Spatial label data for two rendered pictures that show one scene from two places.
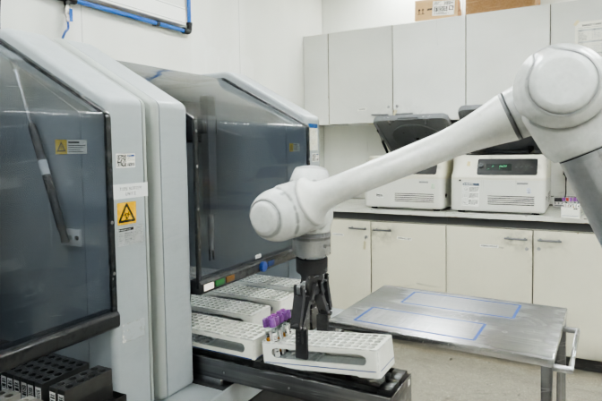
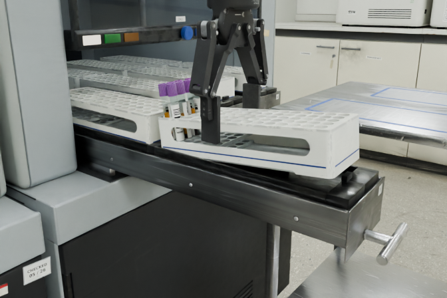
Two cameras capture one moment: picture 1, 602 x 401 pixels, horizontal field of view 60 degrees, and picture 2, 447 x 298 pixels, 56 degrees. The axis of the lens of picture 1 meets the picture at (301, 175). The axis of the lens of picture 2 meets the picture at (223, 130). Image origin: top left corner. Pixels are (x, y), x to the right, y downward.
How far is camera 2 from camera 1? 0.66 m
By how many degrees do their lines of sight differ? 16
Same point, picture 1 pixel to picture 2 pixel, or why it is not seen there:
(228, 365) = (116, 149)
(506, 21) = not seen: outside the picture
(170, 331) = (28, 96)
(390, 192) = (363, 8)
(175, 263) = not seen: outside the picture
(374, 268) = not seen: hidden behind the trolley
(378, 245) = (345, 64)
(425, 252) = (395, 72)
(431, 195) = (408, 10)
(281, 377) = (181, 168)
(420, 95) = not seen: outside the picture
